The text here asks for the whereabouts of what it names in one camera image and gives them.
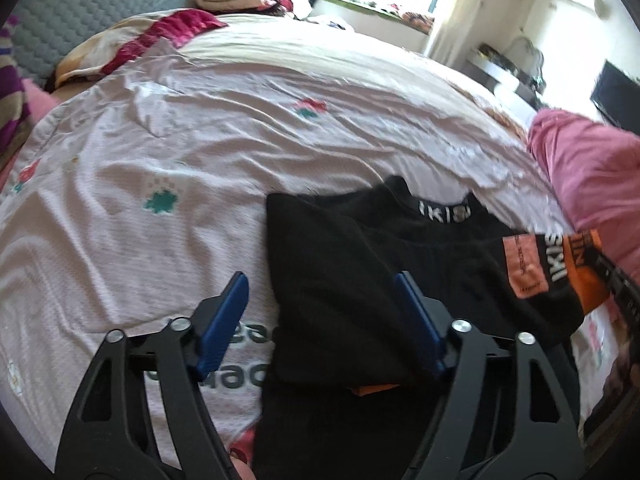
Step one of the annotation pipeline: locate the black IKISS sweatshirt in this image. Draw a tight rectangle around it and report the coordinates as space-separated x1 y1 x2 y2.
252 176 608 479

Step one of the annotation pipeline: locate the pink rolled blanket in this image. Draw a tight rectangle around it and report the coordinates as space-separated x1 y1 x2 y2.
527 108 640 280

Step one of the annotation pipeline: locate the black monitor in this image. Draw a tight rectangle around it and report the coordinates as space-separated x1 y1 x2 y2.
590 61 640 136

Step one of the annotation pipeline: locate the pink strawberry print quilt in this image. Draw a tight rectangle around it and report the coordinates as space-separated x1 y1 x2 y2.
1 16 603 479

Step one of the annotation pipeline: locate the white side desk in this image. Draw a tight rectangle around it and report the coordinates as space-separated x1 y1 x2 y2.
462 44 546 110

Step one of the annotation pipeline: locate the cream curtain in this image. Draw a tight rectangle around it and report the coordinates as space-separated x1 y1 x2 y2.
426 0 484 67

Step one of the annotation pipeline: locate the purple striped pillow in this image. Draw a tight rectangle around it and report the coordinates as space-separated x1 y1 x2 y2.
0 15 32 168

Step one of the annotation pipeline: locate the window sill clutter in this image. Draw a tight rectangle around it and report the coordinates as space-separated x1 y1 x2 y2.
308 0 436 35

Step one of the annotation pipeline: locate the red and cream pillow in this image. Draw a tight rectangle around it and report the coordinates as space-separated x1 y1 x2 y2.
54 8 228 89

